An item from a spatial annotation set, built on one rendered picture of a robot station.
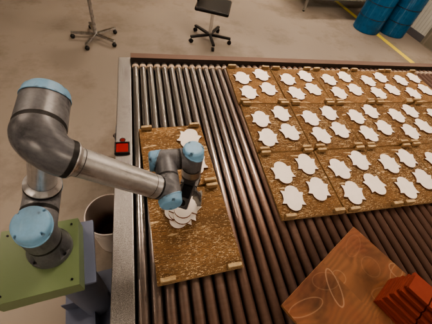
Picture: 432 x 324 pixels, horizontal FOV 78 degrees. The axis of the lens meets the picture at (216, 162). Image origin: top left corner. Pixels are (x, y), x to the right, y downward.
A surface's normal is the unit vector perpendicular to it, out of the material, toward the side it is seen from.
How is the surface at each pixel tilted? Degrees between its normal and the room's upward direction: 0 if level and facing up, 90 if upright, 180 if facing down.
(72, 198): 0
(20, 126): 30
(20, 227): 9
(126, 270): 0
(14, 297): 2
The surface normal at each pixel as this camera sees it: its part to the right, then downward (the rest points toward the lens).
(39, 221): 0.20, -0.49
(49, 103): 0.65, -0.54
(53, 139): 0.72, -0.26
